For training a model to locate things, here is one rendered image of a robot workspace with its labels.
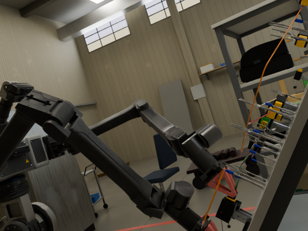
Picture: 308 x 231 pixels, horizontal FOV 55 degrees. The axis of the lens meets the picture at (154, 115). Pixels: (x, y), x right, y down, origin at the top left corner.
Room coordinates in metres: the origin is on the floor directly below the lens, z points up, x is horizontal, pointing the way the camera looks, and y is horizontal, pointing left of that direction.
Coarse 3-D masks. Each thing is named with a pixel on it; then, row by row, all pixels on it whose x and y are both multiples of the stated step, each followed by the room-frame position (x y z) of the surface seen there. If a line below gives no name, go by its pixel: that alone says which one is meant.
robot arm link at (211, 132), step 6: (204, 126) 0.94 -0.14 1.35; (210, 126) 0.91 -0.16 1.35; (216, 126) 0.90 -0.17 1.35; (174, 132) 0.95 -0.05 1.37; (180, 132) 0.93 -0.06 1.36; (192, 132) 0.93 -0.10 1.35; (198, 132) 0.91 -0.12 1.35; (204, 132) 0.89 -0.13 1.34; (210, 132) 0.89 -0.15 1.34; (216, 132) 0.90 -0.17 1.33; (174, 138) 0.93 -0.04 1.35; (180, 138) 0.91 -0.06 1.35; (186, 138) 0.92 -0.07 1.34; (204, 138) 0.89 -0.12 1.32; (210, 138) 0.89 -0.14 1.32; (216, 138) 0.90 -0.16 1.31; (180, 144) 0.92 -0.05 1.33; (210, 144) 0.89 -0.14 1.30; (186, 156) 0.94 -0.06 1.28
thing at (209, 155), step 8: (200, 152) 0.86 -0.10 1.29; (208, 152) 0.87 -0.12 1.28; (192, 160) 0.88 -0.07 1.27; (200, 160) 0.86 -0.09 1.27; (208, 160) 0.85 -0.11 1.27; (216, 160) 0.86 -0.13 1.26; (200, 168) 0.86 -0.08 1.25; (208, 168) 0.85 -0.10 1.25; (216, 168) 0.82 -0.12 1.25; (208, 176) 0.85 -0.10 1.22
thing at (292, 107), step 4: (276, 96) 0.96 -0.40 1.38; (280, 96) 0.96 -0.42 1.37; (284, 96) 0.97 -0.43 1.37; (276, 100) 0.94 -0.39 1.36; (280, 100) 0.94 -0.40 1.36; (284, 100) 0.94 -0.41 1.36; (284, 104) 0.95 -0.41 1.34; (288, 104) 0.94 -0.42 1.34; (292, 104) 0.94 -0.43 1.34; (296, 104) 0.94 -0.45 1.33; (284, 108) 0.95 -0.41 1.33; (288, 108) 0.95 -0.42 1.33; (292, 108) 0.95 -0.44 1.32; (296, 108) 0.95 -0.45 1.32
